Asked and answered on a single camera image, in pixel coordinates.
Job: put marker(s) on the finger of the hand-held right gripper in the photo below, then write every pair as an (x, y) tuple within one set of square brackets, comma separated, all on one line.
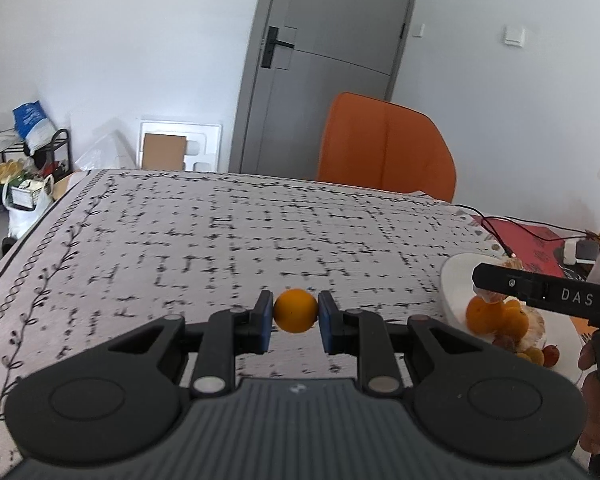
[(505, 282)]

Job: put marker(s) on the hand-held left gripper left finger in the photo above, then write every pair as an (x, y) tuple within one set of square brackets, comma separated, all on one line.
[(266, 321)]

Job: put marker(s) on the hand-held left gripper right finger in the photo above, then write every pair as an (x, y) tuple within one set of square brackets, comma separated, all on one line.
[(326, 324)]

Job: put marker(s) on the small orange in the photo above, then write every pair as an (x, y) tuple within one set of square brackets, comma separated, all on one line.
[(295, 310), (515, 324)]

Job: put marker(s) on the large orange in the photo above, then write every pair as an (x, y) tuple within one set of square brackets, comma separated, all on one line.
[(482, 319)]

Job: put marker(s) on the white plate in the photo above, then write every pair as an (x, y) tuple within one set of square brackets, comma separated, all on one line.
[(455, 285)]

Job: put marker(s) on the large peeled citrus piece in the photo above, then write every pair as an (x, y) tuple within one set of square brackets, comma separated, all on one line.
[(535, 327)]

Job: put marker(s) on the dark brown fruit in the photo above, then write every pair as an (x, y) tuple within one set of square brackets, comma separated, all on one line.
[(505, 342)]

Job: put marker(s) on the small red fruit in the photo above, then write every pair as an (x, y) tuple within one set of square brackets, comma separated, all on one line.
[(551, 355)]

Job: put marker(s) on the small yellow round fruit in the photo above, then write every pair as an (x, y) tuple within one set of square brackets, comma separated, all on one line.
[(534, 355)]

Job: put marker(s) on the person's right hand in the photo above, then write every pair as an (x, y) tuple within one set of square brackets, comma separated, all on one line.
[(597, 410)]

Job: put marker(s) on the red mat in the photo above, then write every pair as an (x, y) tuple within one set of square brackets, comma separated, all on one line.
[(525, 242)]

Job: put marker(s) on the dark charger block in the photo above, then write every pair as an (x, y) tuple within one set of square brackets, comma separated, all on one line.
[(582, 251)]

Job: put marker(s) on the patterned white tablecloth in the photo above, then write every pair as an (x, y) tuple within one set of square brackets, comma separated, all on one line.
[(180, 240)]

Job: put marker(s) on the orange chair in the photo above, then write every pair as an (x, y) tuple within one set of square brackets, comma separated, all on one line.
[(380, 145)]

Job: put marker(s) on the white foam board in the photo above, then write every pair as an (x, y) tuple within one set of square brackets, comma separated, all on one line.
[(205, 135)]

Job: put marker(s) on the brown cardboard sheet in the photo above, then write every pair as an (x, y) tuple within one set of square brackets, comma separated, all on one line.
[(165, 152)]

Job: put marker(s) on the clear plastic bag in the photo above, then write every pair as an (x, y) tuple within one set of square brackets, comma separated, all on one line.
[(105, 152)]

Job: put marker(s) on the grey door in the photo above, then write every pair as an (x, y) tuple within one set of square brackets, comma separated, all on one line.
[(330, 85)]

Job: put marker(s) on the brown cardboard box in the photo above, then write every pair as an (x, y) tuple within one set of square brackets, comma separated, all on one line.
[(65, 185)]

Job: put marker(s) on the white plastic bag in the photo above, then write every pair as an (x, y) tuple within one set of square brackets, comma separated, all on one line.
[(22, 220)]

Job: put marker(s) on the black metal rack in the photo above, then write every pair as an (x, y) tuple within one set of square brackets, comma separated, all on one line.
[(62, 147)]

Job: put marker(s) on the yellow slippers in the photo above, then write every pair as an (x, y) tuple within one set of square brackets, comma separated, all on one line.
[(7, 171)]

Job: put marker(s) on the blue and white bag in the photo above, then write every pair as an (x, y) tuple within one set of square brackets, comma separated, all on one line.
[(32, 125)]

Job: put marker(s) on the white light switch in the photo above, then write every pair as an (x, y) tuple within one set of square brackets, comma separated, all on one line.
[(514, 35)]

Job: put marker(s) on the small white wall switch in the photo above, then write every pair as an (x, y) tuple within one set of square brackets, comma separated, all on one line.
[(419, 30)]

